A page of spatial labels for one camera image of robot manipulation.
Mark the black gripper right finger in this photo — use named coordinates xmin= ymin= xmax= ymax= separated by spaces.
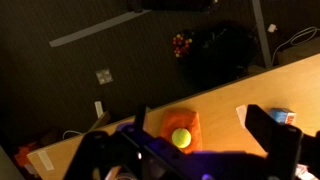
xmin=244 ymin=104 xmax=320 ymax=180

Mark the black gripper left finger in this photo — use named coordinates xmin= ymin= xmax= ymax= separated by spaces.
xmin=63 ymin=104 xmax=148 ymax=180

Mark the yellow tennis ball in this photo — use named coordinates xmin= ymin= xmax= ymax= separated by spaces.
xmin=171 ymin=127 xmax=192 ymax=149

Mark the blue band-aid box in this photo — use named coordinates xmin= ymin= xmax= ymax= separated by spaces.
xmin=269 ymin=107 xmax=297 ymax=126

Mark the small white block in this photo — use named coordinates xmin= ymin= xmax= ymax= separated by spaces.
xmin=94 ymin=100 xmax=105 ymax=119

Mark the floor outlet plate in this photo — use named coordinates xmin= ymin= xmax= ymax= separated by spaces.
xmin=95 ymin=68 xmax=114 ymax=86

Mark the orange towel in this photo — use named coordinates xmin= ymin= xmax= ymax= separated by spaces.
xmin=159 ymin=109 xmax=203 ymax=155

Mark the black bag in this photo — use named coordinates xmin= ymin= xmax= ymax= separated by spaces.
xmin=179 ymin=23 xmax=260 ymax=93

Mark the grey metal desk leg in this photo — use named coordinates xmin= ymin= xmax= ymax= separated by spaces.
xmin=49 ymin=9 xmax=153 ymax=48
xmin=251 ymin=0 xmax=274 ymax=70

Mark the white charger plug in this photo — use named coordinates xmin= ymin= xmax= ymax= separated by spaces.
xmin=267 ymin=23 xmax=278 ymax=34

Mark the colourful bead cluster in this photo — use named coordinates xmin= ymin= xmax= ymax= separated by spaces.
xmin=171 ymin=32 xmax=194 ymax=59

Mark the white floor cable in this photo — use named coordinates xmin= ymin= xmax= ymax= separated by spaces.
xmin=270 ymin=26 xmax=320 ymax=65

